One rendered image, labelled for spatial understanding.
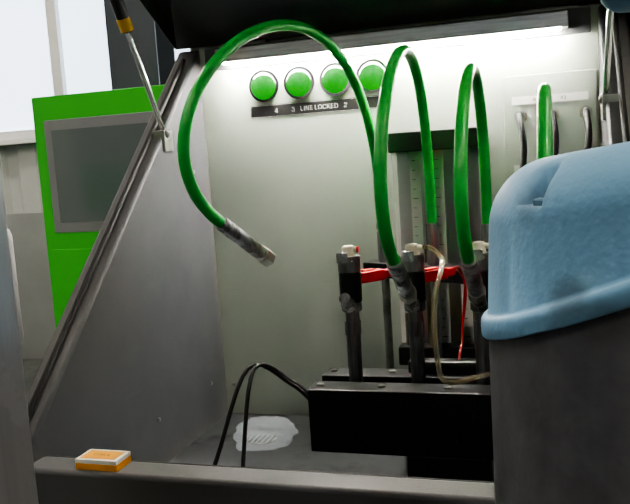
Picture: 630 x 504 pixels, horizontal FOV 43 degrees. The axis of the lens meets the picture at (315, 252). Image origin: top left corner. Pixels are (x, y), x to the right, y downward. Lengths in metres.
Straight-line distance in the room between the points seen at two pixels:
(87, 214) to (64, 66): 1.84
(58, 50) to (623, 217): 5.40
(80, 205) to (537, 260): 3.76
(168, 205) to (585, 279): 1.06
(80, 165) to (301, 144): 2.69
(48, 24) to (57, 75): 0.33
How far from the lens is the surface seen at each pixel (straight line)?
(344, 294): 0.97
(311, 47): 1.26
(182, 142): 0.89
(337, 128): 1.27
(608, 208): 0.19
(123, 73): 4.91
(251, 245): 0.95
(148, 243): 1.16
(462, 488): 0.78
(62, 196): 3.98
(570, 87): 1.23
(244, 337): 1.37
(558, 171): 0.20
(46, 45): 5.65
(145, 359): 1.15
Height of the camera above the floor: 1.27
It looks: 7 degrees down
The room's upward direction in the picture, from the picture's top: 4 degrees counter-clockwise
